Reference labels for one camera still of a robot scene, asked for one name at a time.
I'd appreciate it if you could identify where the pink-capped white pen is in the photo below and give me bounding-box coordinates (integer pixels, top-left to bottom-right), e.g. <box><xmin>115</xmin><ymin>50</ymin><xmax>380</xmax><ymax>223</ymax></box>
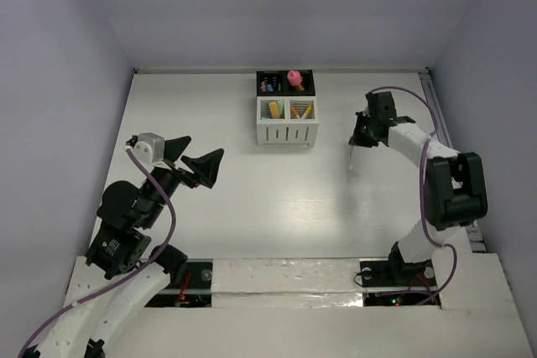
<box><xmin>348</xmin><ymin>145</ymin><xmax>354</xmax><ymax>176</ymax></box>

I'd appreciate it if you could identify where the yellow-capped white pen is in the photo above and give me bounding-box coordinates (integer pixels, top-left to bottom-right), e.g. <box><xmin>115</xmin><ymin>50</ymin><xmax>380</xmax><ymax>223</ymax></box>
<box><xmin>300</xmin><ymin>105</ymin><xmax>313</xmax><ymax>120</ymax></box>

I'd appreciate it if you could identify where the orange-capped white pen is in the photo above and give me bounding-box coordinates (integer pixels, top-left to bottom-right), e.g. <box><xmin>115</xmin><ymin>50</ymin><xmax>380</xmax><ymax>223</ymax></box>
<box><xmin>290</xmin><ymin>106</ymin><xmax>301</xmax><ymax>120</ymax></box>

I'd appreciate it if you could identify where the long green highlighter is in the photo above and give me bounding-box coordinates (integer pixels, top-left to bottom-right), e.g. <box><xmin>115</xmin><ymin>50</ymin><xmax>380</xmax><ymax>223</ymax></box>
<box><xmin>276</xmin><ymin>100</ymin><xmax>284</xmax><ymax>118</ymax></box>

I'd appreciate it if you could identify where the pink glue stick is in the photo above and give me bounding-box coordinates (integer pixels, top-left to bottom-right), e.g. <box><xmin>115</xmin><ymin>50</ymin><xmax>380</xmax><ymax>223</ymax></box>
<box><xmin>287</xmin><ymin>70</ymin><xmax>305</xmax><ymax>91</ymax></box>

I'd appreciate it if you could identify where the orange pink pastel highlighter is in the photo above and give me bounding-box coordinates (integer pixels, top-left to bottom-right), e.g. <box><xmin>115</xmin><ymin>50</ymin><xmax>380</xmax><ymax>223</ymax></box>
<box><xmin>268</xmin><ymin>101</ymin><xmax>280</xmax><ymax>119</ymax></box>

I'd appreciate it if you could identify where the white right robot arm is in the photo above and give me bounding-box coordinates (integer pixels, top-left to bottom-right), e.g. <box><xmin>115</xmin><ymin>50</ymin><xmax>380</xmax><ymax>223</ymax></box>
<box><xmin>348</xmin><ymin>86</ymin><xmax>488</xmax><ymax>284</ymax></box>

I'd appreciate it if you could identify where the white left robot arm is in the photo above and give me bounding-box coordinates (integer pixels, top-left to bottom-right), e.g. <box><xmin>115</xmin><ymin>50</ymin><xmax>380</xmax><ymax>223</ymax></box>
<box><xmin>18</xmin><ymin>132</ymin><xmax>224</xmax><ymax>357</ymax></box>

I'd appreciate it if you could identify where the white four-slot pen organizer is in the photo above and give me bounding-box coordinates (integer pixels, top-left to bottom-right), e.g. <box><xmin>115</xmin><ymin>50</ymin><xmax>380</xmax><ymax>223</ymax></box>
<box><xmin>256</xmin><ymin>70</ymin><xmax>319</xmax><ymax>148</ymax></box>

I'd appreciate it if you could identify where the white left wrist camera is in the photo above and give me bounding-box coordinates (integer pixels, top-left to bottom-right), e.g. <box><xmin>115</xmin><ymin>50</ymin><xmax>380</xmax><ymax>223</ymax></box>
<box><xmin>125</xmin><ymin>132</ymin><xmax>165</xmax><ymax>166</ymax></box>

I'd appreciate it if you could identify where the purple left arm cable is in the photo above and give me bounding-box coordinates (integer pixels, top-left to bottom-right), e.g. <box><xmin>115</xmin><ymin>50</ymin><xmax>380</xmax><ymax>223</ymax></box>
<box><xmin>18</xmin><ymin>150</ymin><xmax>176</xmax><ymax>358</ymax></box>

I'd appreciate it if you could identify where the aluminium rail right edge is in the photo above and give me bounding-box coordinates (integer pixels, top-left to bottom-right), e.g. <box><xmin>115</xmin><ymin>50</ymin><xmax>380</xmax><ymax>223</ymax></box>
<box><xmin>419</xmin><ymin>67</ymin><xmax>487</xmax><ymax>253</ymax></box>

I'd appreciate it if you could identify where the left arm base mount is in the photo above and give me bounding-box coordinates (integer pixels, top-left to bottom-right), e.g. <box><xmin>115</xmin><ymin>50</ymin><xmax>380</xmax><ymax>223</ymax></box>
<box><xmin>145</xmin><ymin>260</ymin><xmax>213</xmax><ymax>309</ymax></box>

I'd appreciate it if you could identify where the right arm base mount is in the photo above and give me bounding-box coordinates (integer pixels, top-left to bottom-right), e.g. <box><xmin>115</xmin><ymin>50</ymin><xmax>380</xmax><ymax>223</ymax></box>
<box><xmin>352</xmin><ymin>260</ymin><xmax>437</xmax><ymax>307</ymax></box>

